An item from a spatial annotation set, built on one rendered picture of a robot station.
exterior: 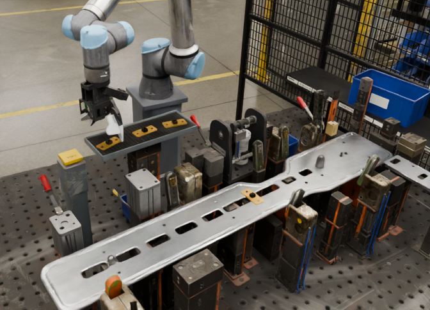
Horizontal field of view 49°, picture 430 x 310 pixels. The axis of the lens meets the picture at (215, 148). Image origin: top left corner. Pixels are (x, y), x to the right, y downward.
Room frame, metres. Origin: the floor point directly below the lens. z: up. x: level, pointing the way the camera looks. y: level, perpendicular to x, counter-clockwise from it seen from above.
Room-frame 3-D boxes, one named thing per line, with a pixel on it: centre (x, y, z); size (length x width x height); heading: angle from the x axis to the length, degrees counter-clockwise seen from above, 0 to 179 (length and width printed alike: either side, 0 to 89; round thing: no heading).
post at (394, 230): (1.50, -0.75, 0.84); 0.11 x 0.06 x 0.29; 39
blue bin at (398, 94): (1.92, -0.76, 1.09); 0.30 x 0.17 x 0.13; 46
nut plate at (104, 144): (1.29, 0.35, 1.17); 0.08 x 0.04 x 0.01; 144
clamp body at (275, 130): (1.60, -0.24, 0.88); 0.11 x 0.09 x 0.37; 39
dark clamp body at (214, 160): (1.39, 0.01, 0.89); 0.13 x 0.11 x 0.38; 39
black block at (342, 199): (1.30, -0.46, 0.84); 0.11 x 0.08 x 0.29; 39
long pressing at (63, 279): (1.24, -0.13, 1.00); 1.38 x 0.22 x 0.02; 129
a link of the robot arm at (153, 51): (1.81, 0.26, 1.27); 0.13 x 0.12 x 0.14; 66
